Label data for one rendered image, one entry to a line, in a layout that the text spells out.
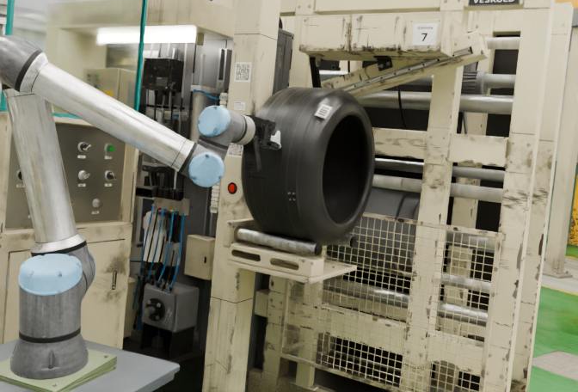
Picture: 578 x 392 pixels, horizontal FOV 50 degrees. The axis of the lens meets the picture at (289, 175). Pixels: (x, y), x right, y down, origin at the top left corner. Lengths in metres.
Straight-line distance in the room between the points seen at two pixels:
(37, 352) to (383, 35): 1.60
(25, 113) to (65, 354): 0.64
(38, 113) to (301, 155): 0.80
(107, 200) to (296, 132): 0.77
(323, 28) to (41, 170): 1.28
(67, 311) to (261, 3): 1.34
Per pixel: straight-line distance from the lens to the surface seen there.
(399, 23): 2.41
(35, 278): 1.64
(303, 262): 2.12
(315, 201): 2.04
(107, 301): 2.38
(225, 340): 2.49
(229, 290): 2.44
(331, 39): 2.52
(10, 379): 1.73
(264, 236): 2.22
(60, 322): 1.67
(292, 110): 2.09
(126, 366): 1.83
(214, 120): 1.72
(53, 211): 1.79
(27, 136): 1.78
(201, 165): 1.59
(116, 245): 2.35
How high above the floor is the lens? 1.26
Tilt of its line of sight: 3 degrees down
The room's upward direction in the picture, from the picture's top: 5 degrees clockwise
